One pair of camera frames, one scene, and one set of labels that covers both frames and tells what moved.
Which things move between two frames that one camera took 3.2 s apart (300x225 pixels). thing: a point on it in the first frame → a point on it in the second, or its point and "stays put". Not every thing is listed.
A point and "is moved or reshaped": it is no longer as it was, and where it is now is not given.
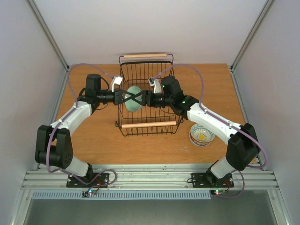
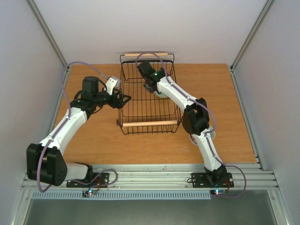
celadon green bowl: x=132 y=105 is moved or reshaped
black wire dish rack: x=136 y=70 stays put
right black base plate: x=200 y=180 stays put
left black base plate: x=93 y=180 stays put
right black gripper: x=148 y=98 → x=149 y=85
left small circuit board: x=89 y=193 stays put
